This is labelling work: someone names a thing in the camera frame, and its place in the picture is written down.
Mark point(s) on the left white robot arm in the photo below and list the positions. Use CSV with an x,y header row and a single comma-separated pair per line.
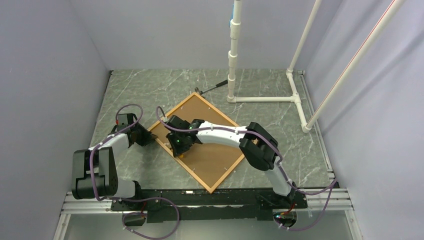
x,y
96,166

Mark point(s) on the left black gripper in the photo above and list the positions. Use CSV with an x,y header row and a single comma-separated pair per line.
x,y
148,137

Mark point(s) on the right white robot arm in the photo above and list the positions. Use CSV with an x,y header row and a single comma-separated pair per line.
x,y
258,147

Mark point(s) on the white diagonal pole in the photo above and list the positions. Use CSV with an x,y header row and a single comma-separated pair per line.
x,y
377,29

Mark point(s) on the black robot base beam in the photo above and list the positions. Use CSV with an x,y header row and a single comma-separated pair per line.
x,y
171,214

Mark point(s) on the orange picture frame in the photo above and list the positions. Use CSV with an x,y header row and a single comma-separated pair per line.
x,y
208,163

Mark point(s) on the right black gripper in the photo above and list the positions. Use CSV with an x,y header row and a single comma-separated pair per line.
x,y
178,150

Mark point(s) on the aluminium rail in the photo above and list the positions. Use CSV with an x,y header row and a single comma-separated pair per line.
x,y
337,199

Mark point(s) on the black handled hammer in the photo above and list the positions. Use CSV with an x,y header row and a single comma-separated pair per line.
x,y
220,84

